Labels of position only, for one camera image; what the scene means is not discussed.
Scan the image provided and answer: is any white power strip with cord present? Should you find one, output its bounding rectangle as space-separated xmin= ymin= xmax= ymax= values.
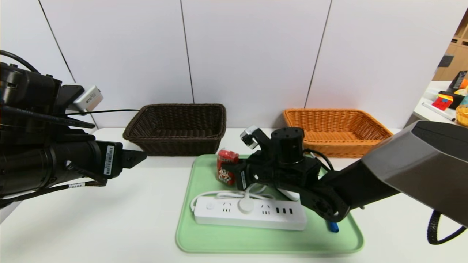
xmin=190 ymin=184 xmax=307 ymax=231

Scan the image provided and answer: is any yellow round object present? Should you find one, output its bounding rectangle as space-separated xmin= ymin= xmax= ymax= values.
xmin=454 ymin=105 xmax=468 ymax=127

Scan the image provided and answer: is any colourful puzzle cube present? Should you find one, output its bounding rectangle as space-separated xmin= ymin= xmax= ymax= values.
xmin=432 ymin=94 xmax=453 ymax=111

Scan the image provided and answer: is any dark remote control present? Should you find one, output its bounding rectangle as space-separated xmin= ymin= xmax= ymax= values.
xmin=450 ymin=71 xmax=467 ymax=91

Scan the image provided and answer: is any dark brown wicker basket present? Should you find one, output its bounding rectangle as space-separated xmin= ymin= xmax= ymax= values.
xmin=123 ymin=104 xmax=227 ymax=157

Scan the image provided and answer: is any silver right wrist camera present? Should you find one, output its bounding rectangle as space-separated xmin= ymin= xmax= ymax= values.
xmin=240 ymin=125 xmax=260 ymax=149

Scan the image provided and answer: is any white oval plastic case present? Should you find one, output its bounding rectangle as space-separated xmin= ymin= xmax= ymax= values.
xmin=280 ymin=188 xmax=302 ymax=201

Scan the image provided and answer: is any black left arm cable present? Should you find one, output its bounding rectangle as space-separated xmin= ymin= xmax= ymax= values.
xmin=0 ymin=181 xmax=108 ymax=209

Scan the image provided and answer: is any white side table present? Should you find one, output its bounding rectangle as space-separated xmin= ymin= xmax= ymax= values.
xmin=412 ymin=81 xmax=468 ymax=128

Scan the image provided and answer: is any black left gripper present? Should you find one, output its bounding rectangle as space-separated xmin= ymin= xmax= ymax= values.
xmin=53 ymin=139 xmax=147 ymax=179

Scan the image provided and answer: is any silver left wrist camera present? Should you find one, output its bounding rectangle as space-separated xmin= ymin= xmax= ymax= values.
xmin=73 ymin=85 xmax=104 ymax=112

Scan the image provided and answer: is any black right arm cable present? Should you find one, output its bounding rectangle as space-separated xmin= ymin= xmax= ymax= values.
xmin=427 ymin=210 xmax=468 ymax=245

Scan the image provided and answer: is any white pen with black cap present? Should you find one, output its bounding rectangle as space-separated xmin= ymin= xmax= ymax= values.
xmin=422 ymin=102 xmax=455 ymax=122

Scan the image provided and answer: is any thin black cable tie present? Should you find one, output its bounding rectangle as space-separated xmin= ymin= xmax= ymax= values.
xmin=66 ymin=108 xmax=141 ymax=117

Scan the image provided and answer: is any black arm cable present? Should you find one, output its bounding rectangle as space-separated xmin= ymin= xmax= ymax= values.
xmin=0 ymin=181 xmax=108 ymax=209
xmin=427 ymin=210 xmax=468 ymax=245

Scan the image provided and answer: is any wooden shelf unit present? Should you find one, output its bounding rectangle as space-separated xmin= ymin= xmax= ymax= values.
xmin=432 ymin=4 xmax=468 ymax=82

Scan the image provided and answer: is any red milk drink carton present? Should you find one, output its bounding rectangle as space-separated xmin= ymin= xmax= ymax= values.
xmin=217 ymin=149 xmax=240 ymax=185

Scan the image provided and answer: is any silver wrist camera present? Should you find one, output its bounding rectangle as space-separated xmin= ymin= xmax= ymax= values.
xmin=73 ymin=85 xmax=104 ymax=112
xmin=240 ymin=125 xmax=260 ymax=149

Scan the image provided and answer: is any black storage box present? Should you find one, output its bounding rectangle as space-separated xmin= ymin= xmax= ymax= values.
xmin=438 ymin=91 xmax=465 ymax=110

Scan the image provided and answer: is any orange wicker basket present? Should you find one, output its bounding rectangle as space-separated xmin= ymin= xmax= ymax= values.
xmin=283 ymin=108 xmax=393 ymax=158

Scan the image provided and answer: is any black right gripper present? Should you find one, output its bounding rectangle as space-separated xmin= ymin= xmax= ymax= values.
xmin=221 ymin=150 xmax=274 ymax=191

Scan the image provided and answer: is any light green plastic tray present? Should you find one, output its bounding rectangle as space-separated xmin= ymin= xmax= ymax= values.
xmin=175 ymin=154 xmax=364 ymax=254

